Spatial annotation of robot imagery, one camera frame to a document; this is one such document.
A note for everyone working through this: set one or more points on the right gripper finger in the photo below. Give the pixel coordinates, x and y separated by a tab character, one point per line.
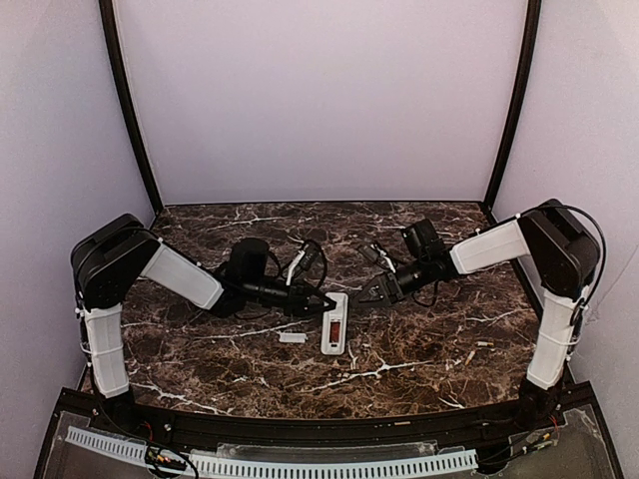
369	299
373	285

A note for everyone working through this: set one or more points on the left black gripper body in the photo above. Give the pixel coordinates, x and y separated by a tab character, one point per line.
294	299

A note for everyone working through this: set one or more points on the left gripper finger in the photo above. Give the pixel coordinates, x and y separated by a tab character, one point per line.
315	296
316	308

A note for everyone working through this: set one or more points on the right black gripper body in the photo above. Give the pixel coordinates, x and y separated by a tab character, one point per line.
388	284

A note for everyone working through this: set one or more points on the white remote control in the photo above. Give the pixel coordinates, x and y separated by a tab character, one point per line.
333	330

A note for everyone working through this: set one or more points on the white battery cover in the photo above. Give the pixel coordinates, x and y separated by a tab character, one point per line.
292	337

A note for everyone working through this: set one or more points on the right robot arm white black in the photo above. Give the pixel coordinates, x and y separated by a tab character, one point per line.
565	245

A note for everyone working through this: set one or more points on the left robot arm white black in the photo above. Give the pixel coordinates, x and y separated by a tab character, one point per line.
106	264

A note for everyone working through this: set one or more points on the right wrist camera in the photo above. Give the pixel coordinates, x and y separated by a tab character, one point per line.
377	255

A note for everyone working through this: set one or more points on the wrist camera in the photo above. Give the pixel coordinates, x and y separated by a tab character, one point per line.
303	261
377	255

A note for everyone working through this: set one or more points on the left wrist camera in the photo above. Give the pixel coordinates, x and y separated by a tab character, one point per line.
303	261

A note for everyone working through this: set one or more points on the white slotted cable duct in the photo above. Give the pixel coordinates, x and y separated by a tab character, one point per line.
242	462

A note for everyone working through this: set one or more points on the black front rail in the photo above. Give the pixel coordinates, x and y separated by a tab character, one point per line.
480	426

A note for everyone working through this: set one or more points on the right black frame post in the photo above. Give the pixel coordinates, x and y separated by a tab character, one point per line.
522	73

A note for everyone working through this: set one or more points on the black frame post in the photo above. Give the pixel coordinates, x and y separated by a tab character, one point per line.
125	98
522	73

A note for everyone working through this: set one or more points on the left black frame post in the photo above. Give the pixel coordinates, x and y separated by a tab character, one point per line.
125	98

